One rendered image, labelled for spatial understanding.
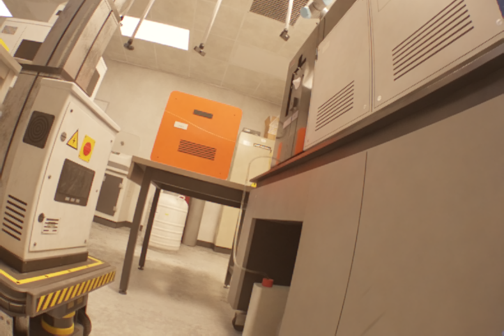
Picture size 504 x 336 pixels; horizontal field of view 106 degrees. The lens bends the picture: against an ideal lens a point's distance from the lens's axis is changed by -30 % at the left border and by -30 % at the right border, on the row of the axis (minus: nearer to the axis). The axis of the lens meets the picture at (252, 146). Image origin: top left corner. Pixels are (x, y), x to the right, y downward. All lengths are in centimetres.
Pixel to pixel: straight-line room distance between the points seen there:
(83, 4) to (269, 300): 126
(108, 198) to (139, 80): 224
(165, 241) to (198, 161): 168
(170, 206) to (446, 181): 279
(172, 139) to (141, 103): 347
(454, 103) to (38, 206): 75
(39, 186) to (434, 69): 80
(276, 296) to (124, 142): 382
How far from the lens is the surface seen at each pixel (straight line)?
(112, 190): 395
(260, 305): 116
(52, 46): 87
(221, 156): 146
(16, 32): 231
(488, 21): 51
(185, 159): 144
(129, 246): 142
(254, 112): 496
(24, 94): 82
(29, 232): 63
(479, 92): 40
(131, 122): 481
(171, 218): 297
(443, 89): 42
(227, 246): 420
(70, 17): 92
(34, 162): 63
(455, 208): 35
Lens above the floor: 51
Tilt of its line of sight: 16 degrees up
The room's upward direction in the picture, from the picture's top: 12 degrees clockwise
